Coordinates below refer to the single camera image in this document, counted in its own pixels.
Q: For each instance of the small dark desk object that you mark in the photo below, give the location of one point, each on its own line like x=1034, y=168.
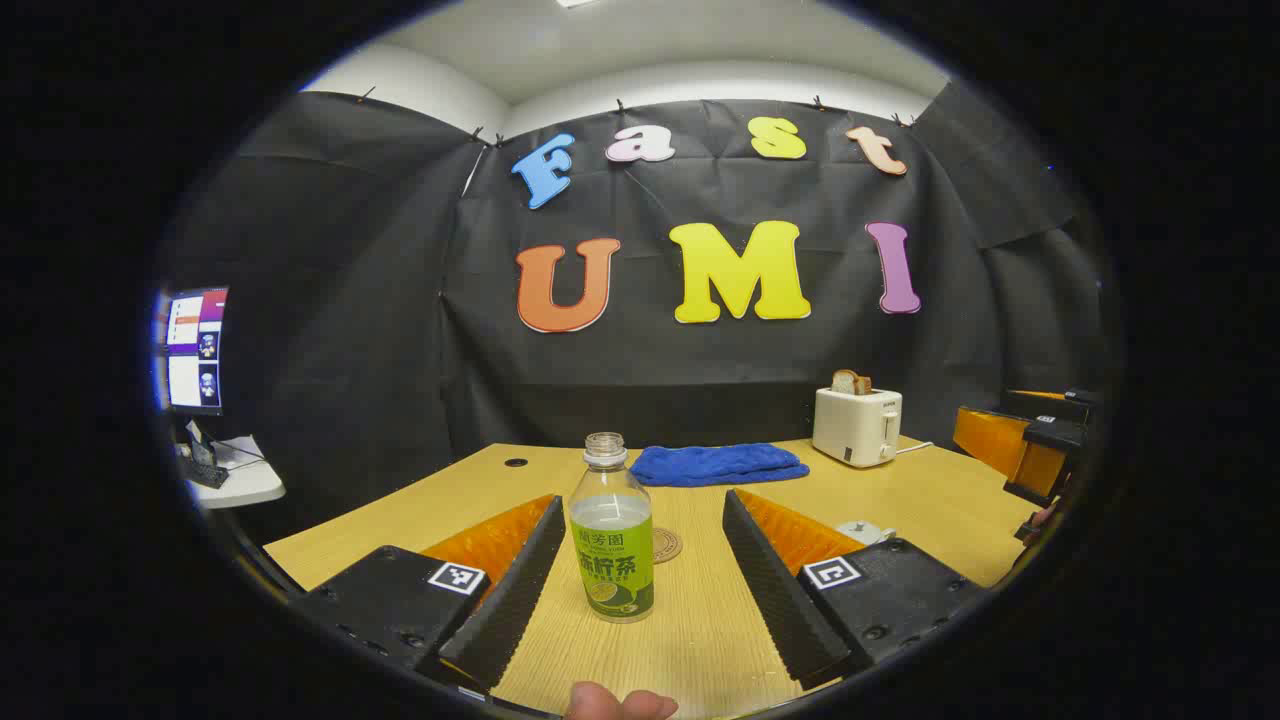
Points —
x=200, y=445

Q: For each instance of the round wooden coaster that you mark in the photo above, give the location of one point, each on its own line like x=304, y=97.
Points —
x=669, y=546

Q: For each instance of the green label water bottle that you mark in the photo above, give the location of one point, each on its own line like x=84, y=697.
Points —
x=612, y=560

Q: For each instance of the black keyboard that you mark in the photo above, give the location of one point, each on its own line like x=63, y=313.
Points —
x=205, y=472

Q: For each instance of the blue folded towel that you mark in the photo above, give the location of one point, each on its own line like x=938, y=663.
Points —
x=715, y=465

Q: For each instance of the white toaster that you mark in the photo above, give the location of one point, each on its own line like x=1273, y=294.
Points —
x=855, y=425

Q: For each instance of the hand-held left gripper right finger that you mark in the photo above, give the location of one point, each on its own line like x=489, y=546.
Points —
x=775, y=590

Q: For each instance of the computer monitor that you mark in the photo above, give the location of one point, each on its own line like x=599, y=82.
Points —
x=196, y=350

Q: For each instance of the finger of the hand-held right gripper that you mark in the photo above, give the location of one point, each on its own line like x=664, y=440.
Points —
x=1060, y=403
x=990, y=440

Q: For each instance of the white side table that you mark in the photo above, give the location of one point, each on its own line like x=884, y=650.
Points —
x=250, y=482

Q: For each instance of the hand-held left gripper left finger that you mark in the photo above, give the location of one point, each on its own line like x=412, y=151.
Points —
x=510, y=590

